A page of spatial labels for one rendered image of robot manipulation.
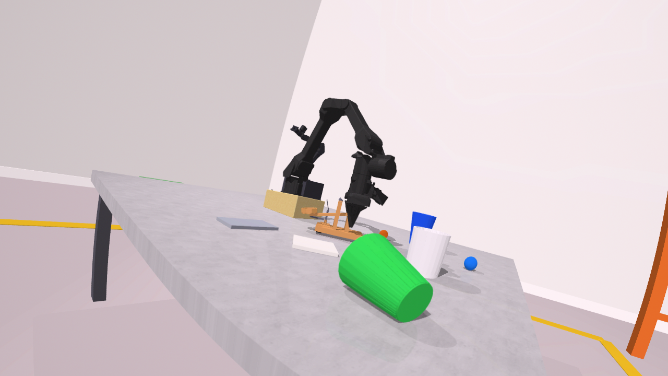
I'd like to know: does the white cup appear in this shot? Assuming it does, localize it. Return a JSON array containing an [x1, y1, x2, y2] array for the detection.
[[406, 226, 451, 279]]

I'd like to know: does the blue ball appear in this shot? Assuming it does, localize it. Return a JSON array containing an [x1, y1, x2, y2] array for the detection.
[[464, 257, 478, 271]]

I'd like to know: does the green plastic cup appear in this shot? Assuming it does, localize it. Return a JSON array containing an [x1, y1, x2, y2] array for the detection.
[[338, 233, 433, 323]]

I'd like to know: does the blue cup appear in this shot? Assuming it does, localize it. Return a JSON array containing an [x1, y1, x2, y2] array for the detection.
[[410, 211, 436, 240]]

